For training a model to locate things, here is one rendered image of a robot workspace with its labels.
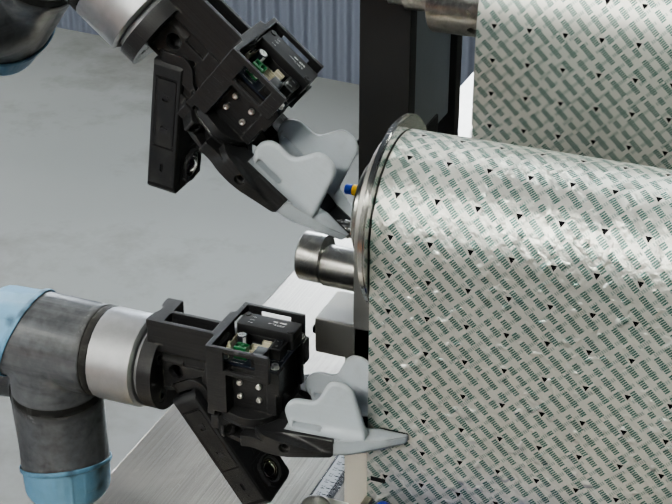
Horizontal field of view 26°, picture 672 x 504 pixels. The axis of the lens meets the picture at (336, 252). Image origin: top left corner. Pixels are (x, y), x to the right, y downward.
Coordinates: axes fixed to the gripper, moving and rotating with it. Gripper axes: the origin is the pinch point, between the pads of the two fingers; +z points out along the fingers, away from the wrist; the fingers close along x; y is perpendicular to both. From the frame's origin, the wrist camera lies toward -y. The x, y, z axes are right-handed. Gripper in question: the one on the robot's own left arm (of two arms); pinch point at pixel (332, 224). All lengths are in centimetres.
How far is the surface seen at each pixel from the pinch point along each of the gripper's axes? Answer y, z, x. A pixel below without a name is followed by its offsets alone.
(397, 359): -1.2, 10.2, -4.7
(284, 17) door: -177, -46, 322
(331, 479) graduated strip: -29.3, 17.7, 12.5
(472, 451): -2.4, 19.0, -4.7
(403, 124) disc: 9.2, -1.5, 2.1
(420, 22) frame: 0.4, -6.4, 33.3
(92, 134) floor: -211, -58, 252
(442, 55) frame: -3.9, -2.8, 40.2
